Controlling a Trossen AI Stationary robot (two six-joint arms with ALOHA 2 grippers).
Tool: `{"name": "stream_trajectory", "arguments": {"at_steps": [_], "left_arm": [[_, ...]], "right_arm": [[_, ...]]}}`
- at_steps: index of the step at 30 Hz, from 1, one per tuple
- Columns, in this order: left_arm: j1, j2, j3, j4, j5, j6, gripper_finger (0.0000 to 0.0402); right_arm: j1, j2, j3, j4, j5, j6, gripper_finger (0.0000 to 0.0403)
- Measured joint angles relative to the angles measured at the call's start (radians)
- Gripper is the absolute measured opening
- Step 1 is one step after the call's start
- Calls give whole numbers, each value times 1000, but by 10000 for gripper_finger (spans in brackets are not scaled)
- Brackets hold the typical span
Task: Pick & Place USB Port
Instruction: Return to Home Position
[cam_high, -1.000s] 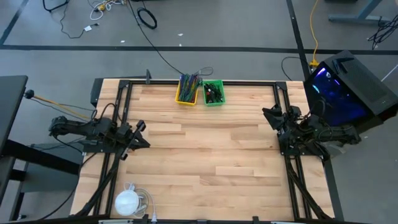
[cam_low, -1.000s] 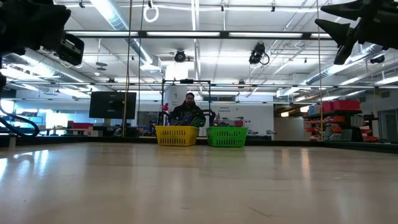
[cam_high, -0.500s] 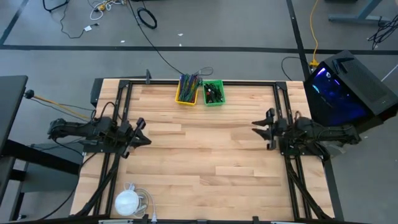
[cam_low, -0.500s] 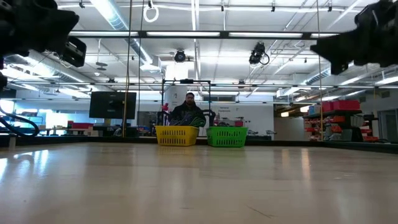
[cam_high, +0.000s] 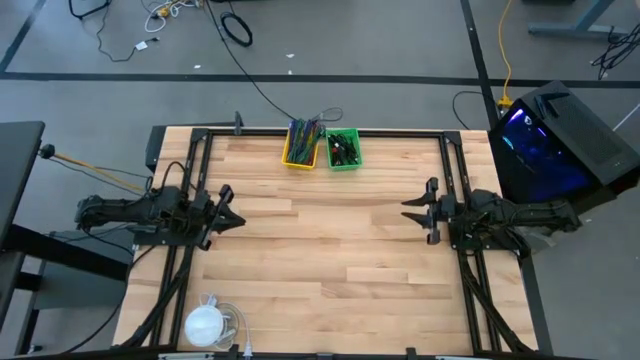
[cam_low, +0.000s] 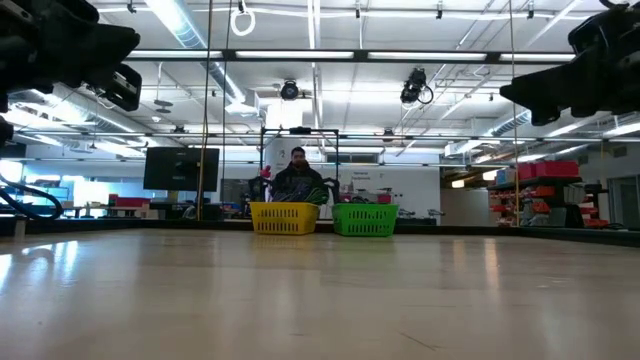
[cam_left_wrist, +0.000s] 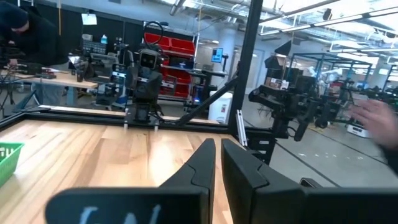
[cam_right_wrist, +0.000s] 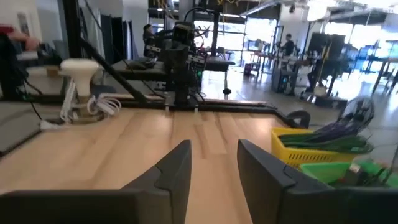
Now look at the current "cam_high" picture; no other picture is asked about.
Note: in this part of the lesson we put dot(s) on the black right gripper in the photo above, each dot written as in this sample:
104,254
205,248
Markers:
442,210

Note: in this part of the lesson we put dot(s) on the yellow stick with black knob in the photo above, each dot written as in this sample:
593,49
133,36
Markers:
47,151

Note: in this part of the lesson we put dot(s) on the black computer case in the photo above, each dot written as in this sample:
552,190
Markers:
550,150

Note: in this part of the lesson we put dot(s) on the yellow plastic bin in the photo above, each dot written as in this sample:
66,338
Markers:
300,165

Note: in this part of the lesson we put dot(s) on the black corner plate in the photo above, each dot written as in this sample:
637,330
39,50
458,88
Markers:
155,145

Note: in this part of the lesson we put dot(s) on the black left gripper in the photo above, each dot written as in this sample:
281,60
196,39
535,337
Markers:
200,217

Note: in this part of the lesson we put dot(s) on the grey desk leg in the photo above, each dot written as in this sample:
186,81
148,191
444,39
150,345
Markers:
575,27

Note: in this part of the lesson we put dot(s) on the green plastic bin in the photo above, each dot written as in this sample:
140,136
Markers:
345,167

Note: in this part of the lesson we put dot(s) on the black upright post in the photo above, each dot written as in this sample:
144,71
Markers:
239,125

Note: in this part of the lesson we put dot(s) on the black desk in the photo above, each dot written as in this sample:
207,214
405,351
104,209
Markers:
17,165

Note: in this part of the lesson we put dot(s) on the black aluminium table frame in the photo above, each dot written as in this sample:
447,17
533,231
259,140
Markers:
400,134

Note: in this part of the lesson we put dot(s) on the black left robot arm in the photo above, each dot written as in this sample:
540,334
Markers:
115,215

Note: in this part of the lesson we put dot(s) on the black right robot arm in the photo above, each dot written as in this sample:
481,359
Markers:
525,215

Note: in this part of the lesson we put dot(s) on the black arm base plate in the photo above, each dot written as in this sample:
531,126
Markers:
165,241
480,246

